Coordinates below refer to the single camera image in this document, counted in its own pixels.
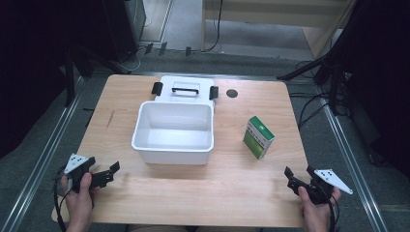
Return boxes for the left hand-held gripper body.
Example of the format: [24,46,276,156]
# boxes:
[63,153,111,194]

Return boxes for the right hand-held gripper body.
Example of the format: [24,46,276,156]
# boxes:
[304,165,354,206]

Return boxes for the person's right hand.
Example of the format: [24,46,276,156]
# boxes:
[297,186,342,225]

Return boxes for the person's left hand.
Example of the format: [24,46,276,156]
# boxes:
[60,172,102,226]

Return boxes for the green and white carton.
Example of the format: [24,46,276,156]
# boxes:
[242,115,276,160]

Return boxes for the white plastic storage box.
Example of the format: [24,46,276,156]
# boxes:
[131,100,216,166]

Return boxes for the black stand legs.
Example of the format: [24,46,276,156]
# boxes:
[276,52,351,116]
[63,43,133,109]

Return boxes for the dark curtain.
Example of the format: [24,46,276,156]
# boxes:
[0,0,112,160]
[323,0,410,178]

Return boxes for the black cabinet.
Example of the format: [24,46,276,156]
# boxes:
[102,0,148,64]

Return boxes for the wooden platform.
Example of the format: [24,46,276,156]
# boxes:
[200,0,357,61]

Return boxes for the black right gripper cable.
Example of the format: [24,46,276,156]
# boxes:
[328,194,341,232]

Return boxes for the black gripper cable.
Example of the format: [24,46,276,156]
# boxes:
[52,165,71,232]
[328,194,341,232]

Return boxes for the metal floor rail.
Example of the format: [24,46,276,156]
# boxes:
[0,76,85,232]
[315,86,390,232]

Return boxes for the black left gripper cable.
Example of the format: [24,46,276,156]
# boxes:
[52,165,71,232]

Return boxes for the black floor cables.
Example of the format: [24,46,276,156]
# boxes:
[288,59,352,131]

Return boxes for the white lid with black handle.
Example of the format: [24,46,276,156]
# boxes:
[151,74,220,104]

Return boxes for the white floor cable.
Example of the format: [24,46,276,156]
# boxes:
[124,14,153,73]

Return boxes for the black hanging cable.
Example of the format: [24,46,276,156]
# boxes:
[204,0,224,53]

